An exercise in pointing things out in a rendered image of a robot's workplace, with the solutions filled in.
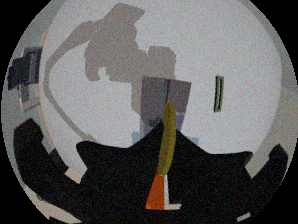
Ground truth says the gold coin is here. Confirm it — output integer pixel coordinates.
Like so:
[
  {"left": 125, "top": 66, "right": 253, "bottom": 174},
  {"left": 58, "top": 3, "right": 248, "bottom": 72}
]
[{"left": 157, "top": 103, "right": 177, "bottom": 176}]

